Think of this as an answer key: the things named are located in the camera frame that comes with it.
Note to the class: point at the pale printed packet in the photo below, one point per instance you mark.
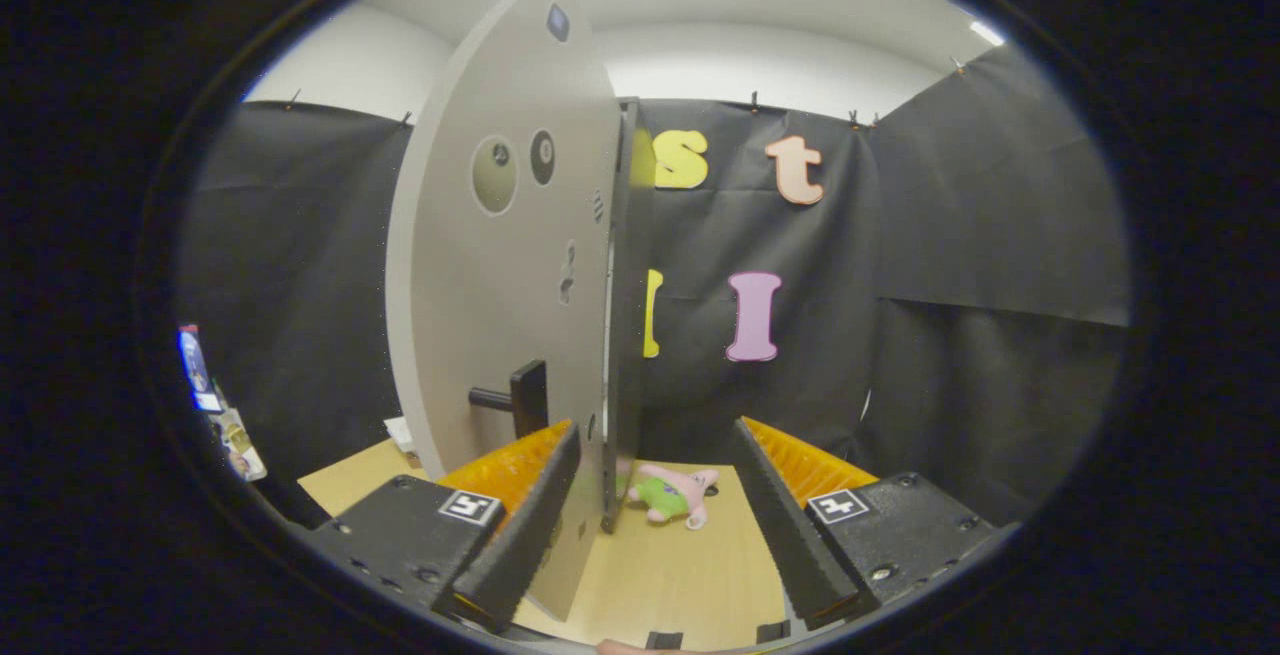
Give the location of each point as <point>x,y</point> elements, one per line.
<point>240,445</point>

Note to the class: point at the black backdrop cloth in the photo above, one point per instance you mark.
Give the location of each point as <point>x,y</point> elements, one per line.
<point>950,385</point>

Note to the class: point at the small ceiling light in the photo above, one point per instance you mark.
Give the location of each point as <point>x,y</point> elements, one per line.
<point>986,33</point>

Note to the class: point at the blue printed card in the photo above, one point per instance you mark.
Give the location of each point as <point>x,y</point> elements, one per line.
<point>197,365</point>

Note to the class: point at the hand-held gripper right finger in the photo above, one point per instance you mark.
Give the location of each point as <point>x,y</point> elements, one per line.
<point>790,535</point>

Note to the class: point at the pink and green plush toy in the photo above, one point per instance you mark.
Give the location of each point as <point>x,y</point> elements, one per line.
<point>665,497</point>

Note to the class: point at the pale grey shoe cabinet door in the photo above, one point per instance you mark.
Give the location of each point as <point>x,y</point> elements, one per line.
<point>470,285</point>

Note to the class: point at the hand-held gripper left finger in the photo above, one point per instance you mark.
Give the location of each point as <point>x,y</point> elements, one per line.
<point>525,535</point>

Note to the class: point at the grey shoe cabinet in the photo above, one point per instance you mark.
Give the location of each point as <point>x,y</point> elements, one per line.
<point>630,335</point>

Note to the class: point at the white cover book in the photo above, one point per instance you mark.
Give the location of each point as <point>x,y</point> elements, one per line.
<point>400,433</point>

